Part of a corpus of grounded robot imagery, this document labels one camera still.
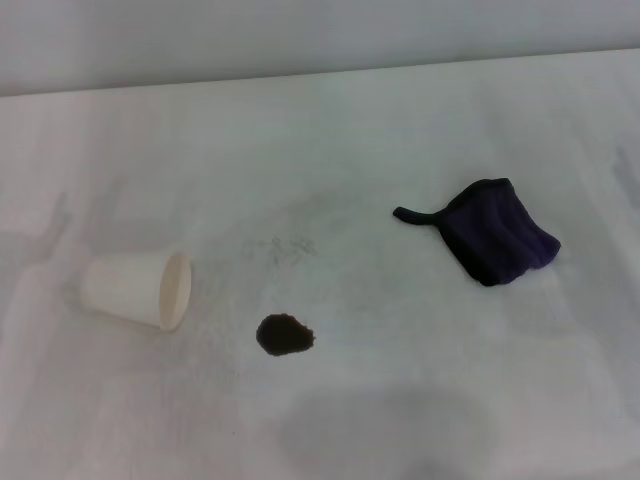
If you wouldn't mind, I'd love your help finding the purple rag with black trim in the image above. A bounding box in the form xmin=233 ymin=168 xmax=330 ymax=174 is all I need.
xmin=392 ymin=177 xmax=562 ymax=288

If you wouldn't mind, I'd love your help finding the black water stain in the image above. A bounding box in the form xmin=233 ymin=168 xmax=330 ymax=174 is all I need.
xmin=255 ymin=313 xmax=317 ymax=358

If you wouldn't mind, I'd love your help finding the white paper cup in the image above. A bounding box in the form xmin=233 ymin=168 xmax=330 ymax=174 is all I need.
xmin=79 ymin=251 xmax=193 ymax=334

